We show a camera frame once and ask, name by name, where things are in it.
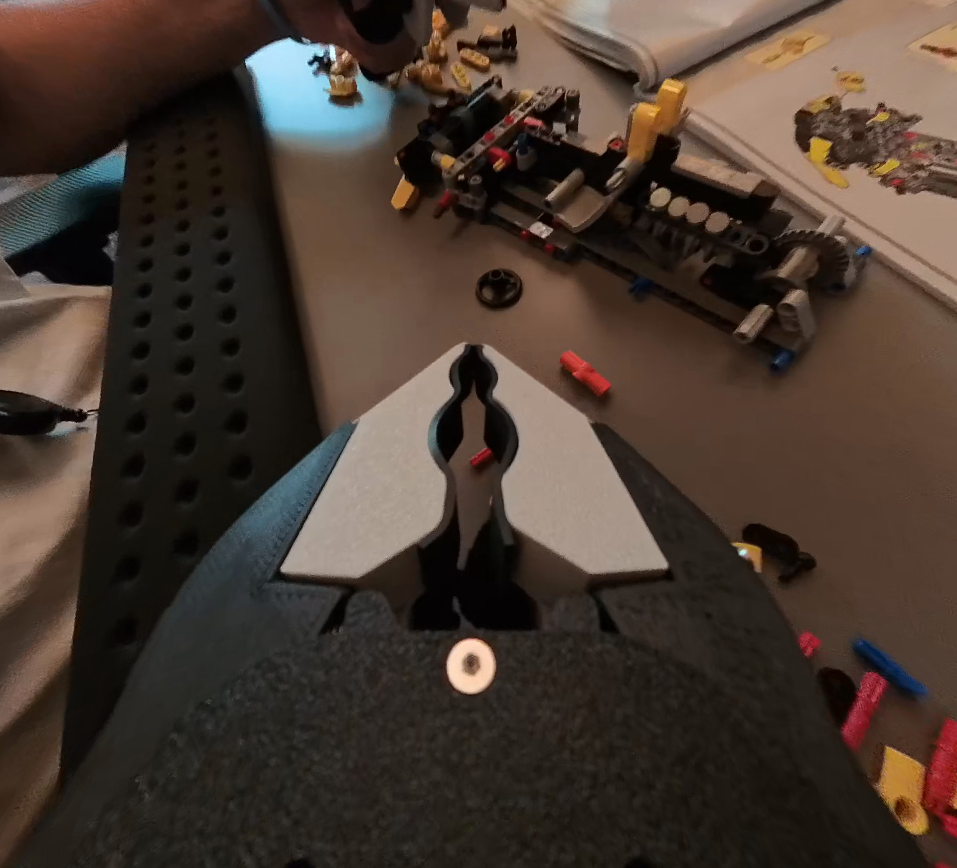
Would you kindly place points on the black lego connector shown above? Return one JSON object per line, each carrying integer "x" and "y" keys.
{"x": 774, "y": 543}

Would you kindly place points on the red lego axle pin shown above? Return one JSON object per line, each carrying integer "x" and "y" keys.
{"x": 585, "y": 372}

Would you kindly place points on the yellow lego connector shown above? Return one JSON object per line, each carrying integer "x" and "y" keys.
{"x": 901, "y": 786}

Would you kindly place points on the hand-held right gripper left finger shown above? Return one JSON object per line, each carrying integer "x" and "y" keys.
{"x": 366, "y": 502}

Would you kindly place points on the person's left forearm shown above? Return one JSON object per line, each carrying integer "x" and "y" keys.
{"x": 112, "y": 61}

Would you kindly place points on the black lego steering wheel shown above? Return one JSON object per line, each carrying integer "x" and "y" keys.
{"x": 497, "y": 279}

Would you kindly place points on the pile of yellow black lego pieces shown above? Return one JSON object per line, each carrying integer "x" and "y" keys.
{"x": 430, "y": 72}

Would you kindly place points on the small yellow lego piece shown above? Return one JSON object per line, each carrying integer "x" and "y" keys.
{"x": 748, "y": 554}

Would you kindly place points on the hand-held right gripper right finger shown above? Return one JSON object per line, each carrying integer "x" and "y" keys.
{"x": 583, "y": 502}

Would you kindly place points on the lego car chassis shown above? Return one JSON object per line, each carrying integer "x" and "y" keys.
{"x": 583, "y": 199}

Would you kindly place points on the lego instruction booklet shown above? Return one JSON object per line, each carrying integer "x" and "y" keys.
{"x": 748, "y": 105}

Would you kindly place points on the pile of red blue pins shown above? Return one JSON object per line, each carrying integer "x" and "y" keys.
{"x": 863, "y": 715}

